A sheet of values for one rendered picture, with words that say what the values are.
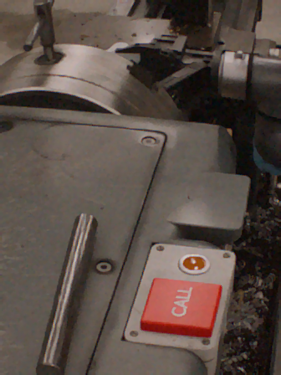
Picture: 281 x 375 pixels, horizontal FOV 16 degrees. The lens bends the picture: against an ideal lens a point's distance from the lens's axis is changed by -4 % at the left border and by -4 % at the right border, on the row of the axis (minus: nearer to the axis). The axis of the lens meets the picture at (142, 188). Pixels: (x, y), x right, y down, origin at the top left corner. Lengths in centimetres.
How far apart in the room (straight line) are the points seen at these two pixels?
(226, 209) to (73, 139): 19
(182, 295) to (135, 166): 21
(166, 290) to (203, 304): 4
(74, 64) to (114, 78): 5
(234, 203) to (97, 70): 34
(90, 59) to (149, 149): 25
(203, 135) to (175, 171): 7
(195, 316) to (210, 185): 21
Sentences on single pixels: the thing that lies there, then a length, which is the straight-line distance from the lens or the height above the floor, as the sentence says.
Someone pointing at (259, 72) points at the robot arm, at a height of 110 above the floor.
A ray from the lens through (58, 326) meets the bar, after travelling 79.
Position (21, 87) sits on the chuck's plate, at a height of 123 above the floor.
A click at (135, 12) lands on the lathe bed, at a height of 84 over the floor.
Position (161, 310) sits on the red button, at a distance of 82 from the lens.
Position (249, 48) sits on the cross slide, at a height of 97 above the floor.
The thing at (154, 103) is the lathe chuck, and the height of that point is 118.
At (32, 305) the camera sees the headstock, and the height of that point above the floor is 125.
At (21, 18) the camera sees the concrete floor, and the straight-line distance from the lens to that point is 433.
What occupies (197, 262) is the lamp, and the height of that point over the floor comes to 126.
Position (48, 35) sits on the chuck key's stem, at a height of 127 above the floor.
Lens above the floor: 181
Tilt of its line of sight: 35 degrees down
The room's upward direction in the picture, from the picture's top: straight up
